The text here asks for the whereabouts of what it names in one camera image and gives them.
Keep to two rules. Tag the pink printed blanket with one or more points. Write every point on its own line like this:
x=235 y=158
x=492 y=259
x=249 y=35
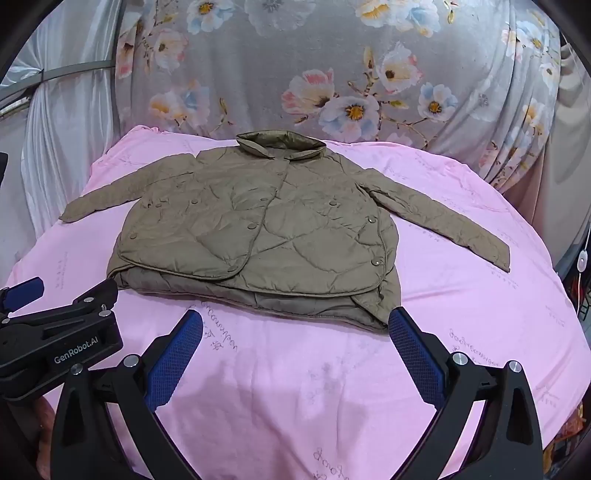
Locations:
x=461 y=300

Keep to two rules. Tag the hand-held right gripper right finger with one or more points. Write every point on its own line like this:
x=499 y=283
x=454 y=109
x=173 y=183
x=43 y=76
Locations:
x=415 y=355

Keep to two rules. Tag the grey floral cloth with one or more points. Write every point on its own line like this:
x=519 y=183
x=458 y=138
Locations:
x=258 y=69

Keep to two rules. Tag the white satin curtain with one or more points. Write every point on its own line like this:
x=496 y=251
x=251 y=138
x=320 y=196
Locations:
x=60 y=138

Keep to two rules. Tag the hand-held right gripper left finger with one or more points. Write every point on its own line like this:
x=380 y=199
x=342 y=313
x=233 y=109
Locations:
x=173 y=357

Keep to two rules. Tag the olive quilted jacket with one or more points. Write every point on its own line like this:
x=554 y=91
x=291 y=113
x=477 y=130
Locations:
x=277 y=221

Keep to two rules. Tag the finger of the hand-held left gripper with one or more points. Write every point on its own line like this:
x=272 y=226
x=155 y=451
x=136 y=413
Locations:
x=94 y=295
x=23 y=291

